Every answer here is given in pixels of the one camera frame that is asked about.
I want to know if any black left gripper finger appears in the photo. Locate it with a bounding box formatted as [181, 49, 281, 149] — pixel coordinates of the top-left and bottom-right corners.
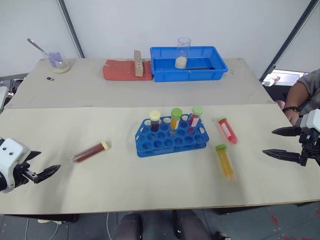
[24, 150, 42, 164]
[33, 164, 62, 185]

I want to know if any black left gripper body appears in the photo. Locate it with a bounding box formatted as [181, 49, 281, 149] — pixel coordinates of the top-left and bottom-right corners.
[12, 161, 39, 186]

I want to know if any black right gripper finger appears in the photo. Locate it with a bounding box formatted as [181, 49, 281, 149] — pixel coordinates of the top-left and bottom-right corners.
[271, 125, 303, 137]
[262, 148, 301, 165]

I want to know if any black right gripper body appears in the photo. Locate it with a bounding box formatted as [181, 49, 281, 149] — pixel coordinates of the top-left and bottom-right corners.
[298, 133, 320, 167]

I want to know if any dark red tube, cream cap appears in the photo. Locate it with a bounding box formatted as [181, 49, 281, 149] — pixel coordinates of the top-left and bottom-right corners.
[69, 140, 112, 165]

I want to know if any orange tube, green cap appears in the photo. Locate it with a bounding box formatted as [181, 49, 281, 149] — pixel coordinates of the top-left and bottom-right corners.
[215, 144, 237, 183]
[170, 107, 183, 130]

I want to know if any red tube, green cap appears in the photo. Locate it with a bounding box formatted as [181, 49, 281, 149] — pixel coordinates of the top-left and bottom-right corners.
[188, 105, 205, 129]
[216, 115, 240, 146]

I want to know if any blue test tube rack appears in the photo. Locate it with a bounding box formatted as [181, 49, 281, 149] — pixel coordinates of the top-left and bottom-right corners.
[135, 113, 210, 158]

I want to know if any dark red tube, yellow cap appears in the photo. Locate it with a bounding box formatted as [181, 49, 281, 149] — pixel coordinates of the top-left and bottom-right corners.
[148, 110, 161, 133]

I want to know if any person's hand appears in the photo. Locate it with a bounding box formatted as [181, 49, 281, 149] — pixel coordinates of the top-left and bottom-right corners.
[284, 110, 305, 124]

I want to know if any grey shirt sleeve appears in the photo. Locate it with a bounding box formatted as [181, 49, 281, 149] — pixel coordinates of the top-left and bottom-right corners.
[296, 68, 320, 111]

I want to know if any purple plastic scoop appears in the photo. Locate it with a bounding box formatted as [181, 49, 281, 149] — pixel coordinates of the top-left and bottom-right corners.
[48, 51, 64, 68]

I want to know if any metal spoon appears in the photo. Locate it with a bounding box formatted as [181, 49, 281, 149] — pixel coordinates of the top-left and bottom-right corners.
[26, 38, 52, 60]

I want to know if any red folded cloth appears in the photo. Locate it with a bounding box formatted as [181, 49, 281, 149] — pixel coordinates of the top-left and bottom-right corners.
[102, 59, 154, 82]

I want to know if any tall clear glass beaker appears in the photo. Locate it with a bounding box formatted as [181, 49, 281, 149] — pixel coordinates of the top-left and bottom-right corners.
[174, 37, 192, 70]

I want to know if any wooden block with holes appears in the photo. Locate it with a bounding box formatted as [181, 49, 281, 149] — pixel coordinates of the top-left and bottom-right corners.
[133, 49, 145, 78]

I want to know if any blue plastic bin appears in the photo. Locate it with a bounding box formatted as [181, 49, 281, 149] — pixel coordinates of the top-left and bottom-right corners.
[149, 45, 229, 83]

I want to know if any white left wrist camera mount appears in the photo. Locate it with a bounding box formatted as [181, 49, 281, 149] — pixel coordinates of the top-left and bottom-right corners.
[0, 137, 32, 195]

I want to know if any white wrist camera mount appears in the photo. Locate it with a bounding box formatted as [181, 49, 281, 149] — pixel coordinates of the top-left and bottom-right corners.
[0, 137, 32, 195]
[299, 108, 320, 138]

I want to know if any black bead bracelet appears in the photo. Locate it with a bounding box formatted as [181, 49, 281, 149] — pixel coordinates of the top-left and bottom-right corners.
[282, 105, 301, 114]

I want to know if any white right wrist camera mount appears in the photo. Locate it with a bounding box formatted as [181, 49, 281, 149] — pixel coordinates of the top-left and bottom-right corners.
[299, 108, 320, 138]

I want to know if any white cable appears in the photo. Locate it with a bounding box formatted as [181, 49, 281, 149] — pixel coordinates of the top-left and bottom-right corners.
[24, 213, 64, 240]

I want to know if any grey metal frame pole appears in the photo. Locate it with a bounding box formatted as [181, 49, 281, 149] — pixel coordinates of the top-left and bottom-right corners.
[258, 0, 320, 81]
[55, 0, 86, 59]

